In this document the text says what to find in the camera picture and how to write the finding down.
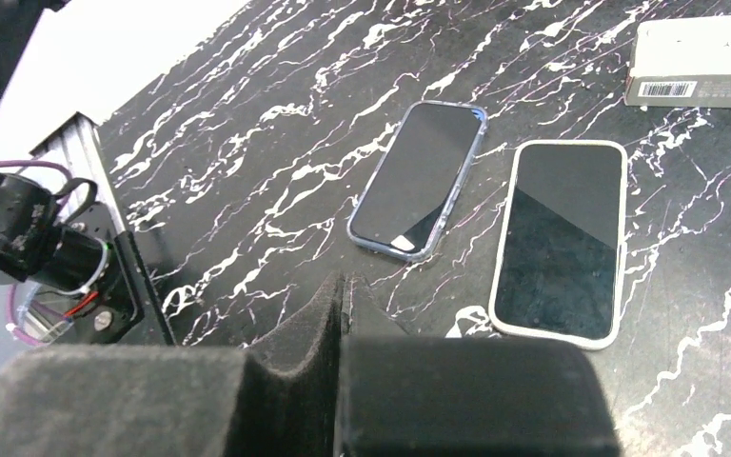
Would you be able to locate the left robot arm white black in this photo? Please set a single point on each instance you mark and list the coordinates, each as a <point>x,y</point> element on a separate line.
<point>61,230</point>

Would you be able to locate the white box with barcode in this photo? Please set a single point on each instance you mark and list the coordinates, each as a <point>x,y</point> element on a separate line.
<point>681,63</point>

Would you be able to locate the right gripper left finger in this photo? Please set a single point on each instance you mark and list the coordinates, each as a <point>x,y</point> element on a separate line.
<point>276,398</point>

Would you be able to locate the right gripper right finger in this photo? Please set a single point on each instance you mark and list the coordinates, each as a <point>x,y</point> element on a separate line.
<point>404,395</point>

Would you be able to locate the phone in white case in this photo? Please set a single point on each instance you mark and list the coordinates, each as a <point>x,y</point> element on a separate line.
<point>559,266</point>

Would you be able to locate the phone in clear blue case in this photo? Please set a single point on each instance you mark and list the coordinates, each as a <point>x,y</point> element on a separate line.
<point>406,202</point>

